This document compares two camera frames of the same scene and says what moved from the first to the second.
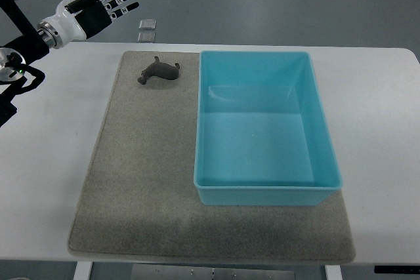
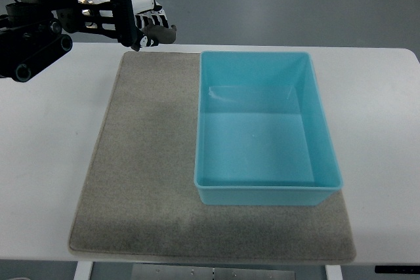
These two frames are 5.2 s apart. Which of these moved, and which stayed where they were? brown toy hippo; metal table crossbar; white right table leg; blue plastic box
Moved: brown toy hippo
Stayed: white right table leg; blue plastic box; metal table crossbar
